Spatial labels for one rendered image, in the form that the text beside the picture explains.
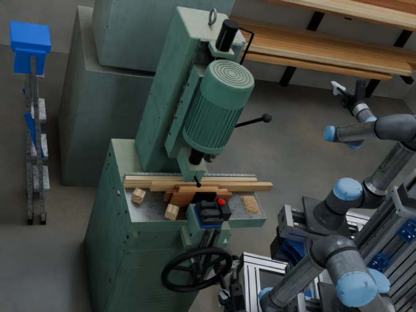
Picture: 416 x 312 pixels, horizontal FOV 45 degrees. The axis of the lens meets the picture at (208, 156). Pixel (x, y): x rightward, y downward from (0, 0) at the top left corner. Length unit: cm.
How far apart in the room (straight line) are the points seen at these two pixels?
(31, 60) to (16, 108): 148
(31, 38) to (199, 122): 85
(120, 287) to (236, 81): 110
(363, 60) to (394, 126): 249
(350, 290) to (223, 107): 71
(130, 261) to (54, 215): 101
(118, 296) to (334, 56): 285
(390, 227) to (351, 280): 59
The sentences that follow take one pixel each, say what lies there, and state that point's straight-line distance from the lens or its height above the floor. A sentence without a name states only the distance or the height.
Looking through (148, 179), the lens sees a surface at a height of 95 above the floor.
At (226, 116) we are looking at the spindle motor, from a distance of 179.
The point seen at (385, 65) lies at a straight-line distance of 480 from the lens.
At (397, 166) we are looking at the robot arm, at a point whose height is 123.
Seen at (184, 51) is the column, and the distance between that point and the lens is 191.
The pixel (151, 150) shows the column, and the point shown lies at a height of 95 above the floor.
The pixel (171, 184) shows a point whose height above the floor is 94.
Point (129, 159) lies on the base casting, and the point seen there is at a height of 80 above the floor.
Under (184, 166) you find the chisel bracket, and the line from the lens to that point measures 204.
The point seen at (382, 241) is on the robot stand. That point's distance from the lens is 221.
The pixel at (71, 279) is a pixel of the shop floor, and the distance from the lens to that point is 286.
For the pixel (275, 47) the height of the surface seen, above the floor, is 61.
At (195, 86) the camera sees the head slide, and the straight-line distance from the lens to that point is 189.
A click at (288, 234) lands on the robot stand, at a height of 71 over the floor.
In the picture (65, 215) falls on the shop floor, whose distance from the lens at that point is 311.
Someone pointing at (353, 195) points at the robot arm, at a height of 104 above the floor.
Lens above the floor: 239
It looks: 39 degrees down
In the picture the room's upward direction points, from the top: 24 degrees clockwise
